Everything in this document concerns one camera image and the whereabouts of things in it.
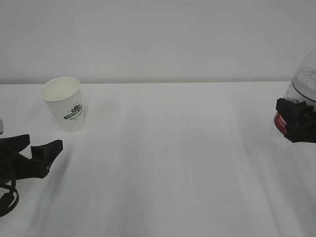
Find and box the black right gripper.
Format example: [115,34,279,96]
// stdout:
[276,98,316,143]

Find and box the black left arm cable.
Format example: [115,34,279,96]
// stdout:
[0,158,19,218]

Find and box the clear water bottle red label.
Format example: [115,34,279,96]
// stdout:
[270,49,316,148]

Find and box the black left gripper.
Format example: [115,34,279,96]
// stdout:
[0,134,63,181]

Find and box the white paper cup green logo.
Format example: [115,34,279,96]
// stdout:
[40,77,84,132]

